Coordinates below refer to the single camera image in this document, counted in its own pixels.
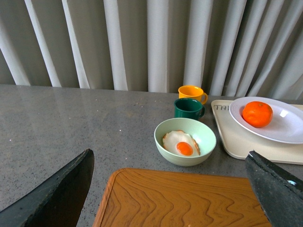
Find cream bear serving tray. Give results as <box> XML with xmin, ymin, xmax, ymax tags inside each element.
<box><xmin>211</xmin><ymin>100</ymin><xmax>303</xmax><ymax>165</ymax></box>

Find white pleated curtain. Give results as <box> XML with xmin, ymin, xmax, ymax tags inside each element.
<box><xmin>0</xmin><ymin>0</ymin><xmax>303</xmax><ymax>100</ymax></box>

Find dark green mug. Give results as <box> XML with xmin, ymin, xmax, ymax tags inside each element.
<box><xmin>174</xmin><ymin>98</ymin><xmax>205</xmax><ymax>120</ymax></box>

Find wooden cutting board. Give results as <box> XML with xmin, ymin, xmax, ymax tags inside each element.
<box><xmin>93</xmin><ymin>168</ymin><xmax>270</xmax><ymax>227</ymax></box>

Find orange mandarin fruit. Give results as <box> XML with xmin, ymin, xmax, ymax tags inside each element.
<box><xmin>242</xmin><ymin>101</ymin><xmax>273</xmax><ymax>128</ymax></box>

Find white ridged deep plate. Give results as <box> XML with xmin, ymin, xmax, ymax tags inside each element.
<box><xmin>229</xmin><ymin>96</ymin><xmax>303</xmax><ymax>144</ymax></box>

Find yellow mug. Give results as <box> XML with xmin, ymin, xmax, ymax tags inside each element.
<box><xmin>178</xmin><ymin>85</ymin><xmax>208</xmax><ymax>105</ymax></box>

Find fake fried egg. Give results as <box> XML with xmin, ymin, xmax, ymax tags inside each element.
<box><xmin>162</xmin><ymin>130</ymin><xmax>201</xmax><ymax>157</ymax></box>

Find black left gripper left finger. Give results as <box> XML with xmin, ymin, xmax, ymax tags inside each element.
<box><xmin>0</xmin><ymin>149</ymin><xmax>94</xmax><ymax>227</ymax></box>

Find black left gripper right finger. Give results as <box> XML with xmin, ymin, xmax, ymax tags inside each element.
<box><xmin>245</xmin><ymin>151</ymin><xmax>303</xmax><ymax>227</ymax></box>

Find light green bowl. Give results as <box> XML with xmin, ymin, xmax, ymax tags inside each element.
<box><xmin>154</xmin><ymin>118</ymin><xmax>216</xmax><ymax>166</ymax></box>

